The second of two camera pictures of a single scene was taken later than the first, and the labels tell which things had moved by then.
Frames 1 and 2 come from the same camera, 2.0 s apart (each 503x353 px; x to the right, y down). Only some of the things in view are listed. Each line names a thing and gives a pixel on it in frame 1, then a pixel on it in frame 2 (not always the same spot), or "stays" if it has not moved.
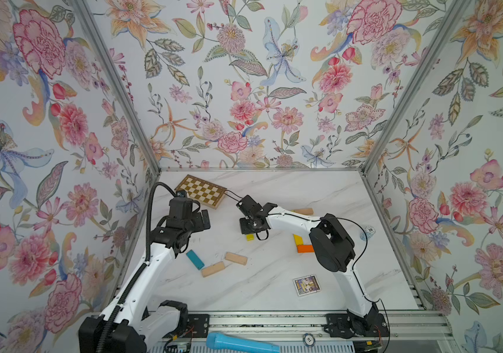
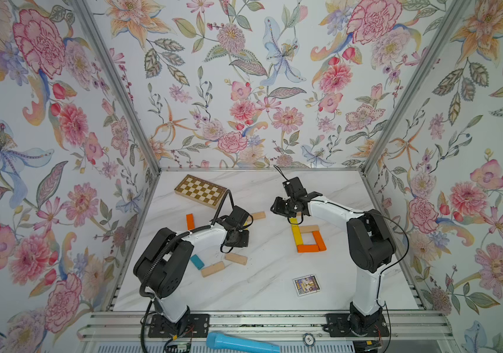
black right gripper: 244,230 to 277,208
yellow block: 298,240 stays
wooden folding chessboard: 201,192 stays
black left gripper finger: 205,219 to 237,239
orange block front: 305,248 stays
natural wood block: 236,258 stays
